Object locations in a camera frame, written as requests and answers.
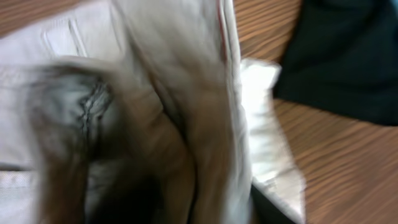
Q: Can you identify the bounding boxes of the beige khaki shorts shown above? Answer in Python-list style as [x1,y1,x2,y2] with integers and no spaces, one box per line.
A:
[1,1,306,224]

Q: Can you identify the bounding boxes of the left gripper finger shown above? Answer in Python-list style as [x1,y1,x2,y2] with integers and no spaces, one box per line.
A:
[251,184,295,224]

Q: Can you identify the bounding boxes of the black garment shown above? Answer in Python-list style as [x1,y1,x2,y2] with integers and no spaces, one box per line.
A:
[274,0,397,126]

